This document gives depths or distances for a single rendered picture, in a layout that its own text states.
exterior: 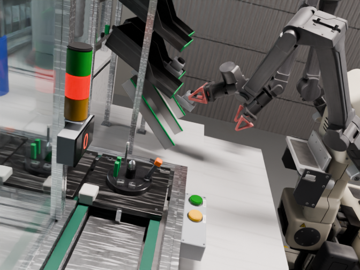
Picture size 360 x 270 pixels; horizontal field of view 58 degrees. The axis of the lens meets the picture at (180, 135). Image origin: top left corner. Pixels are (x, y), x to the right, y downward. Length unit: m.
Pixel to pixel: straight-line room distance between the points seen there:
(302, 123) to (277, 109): 0.36
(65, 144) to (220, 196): 0.71
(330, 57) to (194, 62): 2.94
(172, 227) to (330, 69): 0.59
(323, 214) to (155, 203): 0.72
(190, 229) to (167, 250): 0.11
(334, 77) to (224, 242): 0.58
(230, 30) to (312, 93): 2.33
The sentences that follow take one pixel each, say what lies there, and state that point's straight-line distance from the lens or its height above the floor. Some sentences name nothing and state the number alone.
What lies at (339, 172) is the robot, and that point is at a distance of 1.36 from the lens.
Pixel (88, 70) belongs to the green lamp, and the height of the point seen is 1.37.
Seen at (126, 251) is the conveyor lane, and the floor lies 0.92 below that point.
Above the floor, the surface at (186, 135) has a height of 0.86.
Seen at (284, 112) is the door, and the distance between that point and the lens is 4.02.
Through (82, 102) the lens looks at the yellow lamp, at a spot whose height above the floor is 1.30.
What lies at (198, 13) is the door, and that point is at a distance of 3.65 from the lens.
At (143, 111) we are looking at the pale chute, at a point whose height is 1.11.
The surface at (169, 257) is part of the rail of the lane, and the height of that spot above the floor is 0.95.
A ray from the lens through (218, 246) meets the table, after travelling 1.07.
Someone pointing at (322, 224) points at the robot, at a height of 0.80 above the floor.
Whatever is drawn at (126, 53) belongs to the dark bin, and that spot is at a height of 1.30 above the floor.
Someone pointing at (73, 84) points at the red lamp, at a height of 1.34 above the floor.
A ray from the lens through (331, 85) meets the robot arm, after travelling 0.96.
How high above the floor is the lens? 1.60
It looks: 28 degrees down
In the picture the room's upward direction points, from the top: 14 degrees clockwise
